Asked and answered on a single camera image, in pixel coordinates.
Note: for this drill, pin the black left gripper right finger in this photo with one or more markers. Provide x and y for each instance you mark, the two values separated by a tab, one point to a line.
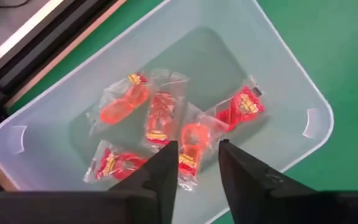
247	186

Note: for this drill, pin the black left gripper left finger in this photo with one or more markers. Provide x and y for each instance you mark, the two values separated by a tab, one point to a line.
163	174

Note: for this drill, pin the clear plastic bin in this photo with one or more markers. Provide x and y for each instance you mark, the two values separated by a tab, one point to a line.
42	140

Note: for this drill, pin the black table frame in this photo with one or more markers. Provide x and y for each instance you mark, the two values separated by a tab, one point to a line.
42	46

